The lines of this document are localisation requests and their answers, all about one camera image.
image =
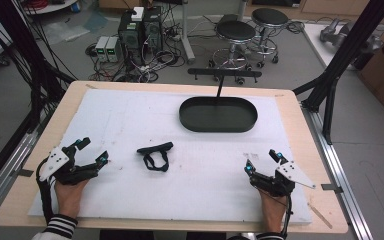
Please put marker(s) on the wooden stick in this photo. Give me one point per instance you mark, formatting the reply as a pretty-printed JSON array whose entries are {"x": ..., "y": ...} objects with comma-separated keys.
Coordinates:
[{"x": 320, "y": 216}]

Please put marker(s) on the grey power supply unit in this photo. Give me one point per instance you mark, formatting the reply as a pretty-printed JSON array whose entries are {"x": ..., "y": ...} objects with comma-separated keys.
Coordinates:
[
  {"x": 101, "y": 48},
  {"x": 113, "y": 49}
]

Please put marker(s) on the small black clip object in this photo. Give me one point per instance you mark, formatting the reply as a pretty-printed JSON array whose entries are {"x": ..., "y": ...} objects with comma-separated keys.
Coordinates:
[{"x": 156, "y": 156}]

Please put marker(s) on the black stand with oval tray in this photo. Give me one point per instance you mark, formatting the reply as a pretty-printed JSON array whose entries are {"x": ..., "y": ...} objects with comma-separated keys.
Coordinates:
[{"x": 218, "y": 115}]

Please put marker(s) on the grey tape piece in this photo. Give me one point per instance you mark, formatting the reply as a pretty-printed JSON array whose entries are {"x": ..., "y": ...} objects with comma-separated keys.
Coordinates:
[
  {"x": 23, "y": 172},
  {"x": 331, "y": 188}
]

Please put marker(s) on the black computer tower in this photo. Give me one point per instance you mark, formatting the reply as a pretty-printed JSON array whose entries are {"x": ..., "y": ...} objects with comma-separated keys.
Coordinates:
[
  {"x": 153, "y": 30},
  {"x": 130, "y": 33}
]

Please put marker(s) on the white box on computer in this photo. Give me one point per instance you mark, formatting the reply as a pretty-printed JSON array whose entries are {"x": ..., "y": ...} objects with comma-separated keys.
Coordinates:
[{"x": 137, "y": 14}]

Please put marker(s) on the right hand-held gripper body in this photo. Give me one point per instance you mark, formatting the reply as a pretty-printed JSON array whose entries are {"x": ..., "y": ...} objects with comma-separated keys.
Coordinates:
[{"x": 285, "y": 178}]

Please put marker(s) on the grey metal table leg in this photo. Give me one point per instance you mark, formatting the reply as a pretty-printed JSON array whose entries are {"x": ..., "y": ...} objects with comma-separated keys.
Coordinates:
[{"x": 187, "y": 36}]

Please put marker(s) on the white foam mat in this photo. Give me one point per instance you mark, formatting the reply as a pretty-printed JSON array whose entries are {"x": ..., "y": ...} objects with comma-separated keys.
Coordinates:
[{"x": 193, "y": 173}]

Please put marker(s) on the black metal frame post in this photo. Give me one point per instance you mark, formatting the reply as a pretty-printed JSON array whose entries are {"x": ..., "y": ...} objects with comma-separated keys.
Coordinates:
[
  {"x": 23, "y": 56},
  {"x": 343, "y": 60}
]

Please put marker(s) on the person's left hand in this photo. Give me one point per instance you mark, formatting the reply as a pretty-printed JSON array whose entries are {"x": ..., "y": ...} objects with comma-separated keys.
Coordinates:
[{"x": 69, "y": 198}]

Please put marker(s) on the black round stool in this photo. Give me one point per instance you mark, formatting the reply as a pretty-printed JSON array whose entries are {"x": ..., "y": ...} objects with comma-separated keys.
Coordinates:
[
  {"x": 235, "y": 31},
  {"x": 269, "y": 17}
]

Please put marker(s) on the person's right hand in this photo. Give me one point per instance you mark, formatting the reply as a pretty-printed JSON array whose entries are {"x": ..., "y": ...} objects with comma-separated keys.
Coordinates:
[{"x": 273, "y": 211}]

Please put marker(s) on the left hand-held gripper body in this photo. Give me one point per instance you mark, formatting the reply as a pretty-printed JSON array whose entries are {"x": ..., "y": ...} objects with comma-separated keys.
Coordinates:
[{"x": 57, "y": 162}]

